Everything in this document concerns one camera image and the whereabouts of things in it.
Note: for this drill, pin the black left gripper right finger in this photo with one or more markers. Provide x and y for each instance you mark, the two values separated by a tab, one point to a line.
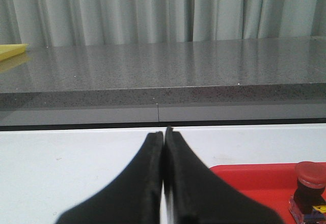
194	194

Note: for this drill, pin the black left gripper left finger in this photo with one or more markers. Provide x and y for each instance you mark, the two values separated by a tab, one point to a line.
132	197

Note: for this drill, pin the red mushroom push button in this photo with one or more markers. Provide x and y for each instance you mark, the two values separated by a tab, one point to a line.
307	205

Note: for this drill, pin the red plastic tray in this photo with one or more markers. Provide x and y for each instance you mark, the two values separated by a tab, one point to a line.
270	185

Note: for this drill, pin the grey granite counter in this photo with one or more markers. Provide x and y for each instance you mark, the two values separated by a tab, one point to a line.
253	81

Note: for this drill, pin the yellow plastic tray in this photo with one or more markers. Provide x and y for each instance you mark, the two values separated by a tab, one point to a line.
11	50

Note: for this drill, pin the grey pleated curtain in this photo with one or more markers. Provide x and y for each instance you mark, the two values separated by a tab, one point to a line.
89	22

